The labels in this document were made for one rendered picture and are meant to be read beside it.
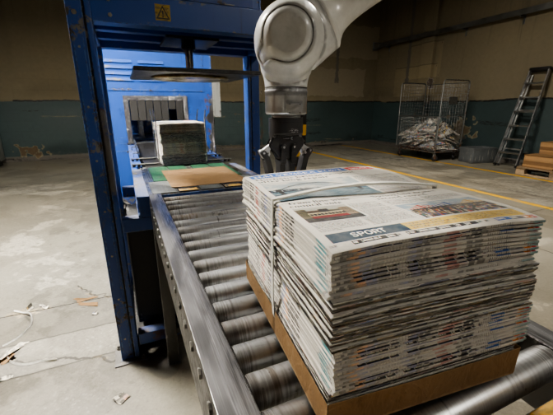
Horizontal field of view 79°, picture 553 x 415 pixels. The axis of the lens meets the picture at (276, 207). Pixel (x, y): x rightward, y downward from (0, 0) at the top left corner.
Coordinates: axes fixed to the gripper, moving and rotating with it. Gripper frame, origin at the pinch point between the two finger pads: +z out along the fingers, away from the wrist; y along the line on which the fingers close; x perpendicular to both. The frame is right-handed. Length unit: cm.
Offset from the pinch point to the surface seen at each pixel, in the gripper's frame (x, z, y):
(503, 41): 436, -151, 709
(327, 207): -32.3, -9.7, -9.4
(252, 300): -14.3, 13.6, -13.8
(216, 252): 11.3, 13.9, -14.4
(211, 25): 81, -54, 5
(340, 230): -40.2, -9.7, -12.8
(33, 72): 827, -92, -192
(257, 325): -21.3, 14.0, -15.3
